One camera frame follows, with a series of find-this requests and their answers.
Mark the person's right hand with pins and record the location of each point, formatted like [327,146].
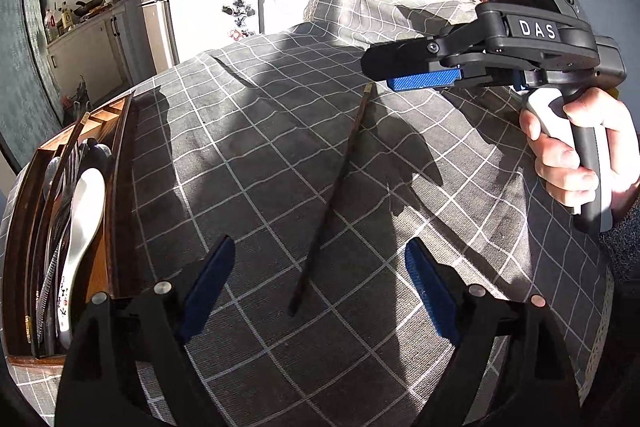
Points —
[565,179]

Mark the black wok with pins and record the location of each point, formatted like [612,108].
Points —
[90,5]

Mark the person's right forearm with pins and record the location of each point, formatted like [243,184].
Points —
[624,239]

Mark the grey chequered tablecloth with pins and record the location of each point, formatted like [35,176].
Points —
[280,132]

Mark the pink oil bottle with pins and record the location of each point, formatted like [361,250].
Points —
[50,21]

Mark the white kitchen cabinet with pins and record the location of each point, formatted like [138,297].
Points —
[95,52]

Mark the plastic bag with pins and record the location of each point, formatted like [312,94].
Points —
[80,93]

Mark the frosted glass sliding door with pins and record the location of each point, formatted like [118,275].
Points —
[25,57]

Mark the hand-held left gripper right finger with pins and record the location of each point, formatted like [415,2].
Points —
[425,287]

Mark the wooden tray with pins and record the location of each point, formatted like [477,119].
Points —
[120,187]

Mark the yellow oil bottle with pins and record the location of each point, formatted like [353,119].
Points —
[65,16]

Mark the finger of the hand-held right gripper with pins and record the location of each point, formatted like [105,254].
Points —
[425,80]
[400,57]

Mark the dark fridge magnet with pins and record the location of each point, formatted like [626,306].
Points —
[239,11]

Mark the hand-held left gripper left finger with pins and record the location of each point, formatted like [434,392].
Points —
[212,287]

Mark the white ceramic spoon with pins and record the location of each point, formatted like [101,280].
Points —
[87,207]

